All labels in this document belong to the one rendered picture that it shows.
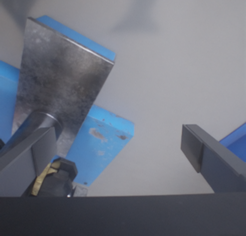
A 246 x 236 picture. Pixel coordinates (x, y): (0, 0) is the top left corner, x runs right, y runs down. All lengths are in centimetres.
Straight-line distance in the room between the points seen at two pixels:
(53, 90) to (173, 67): 64
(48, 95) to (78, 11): 44
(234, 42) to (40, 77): 95
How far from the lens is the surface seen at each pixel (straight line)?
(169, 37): 92
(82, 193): 102
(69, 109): 101
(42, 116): 104
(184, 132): 17
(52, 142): 17
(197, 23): 93
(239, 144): 140
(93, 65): 82
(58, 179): 81
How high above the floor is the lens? 88
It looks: 50 degrees down
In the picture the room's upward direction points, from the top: 171 degrees counter-clockwise
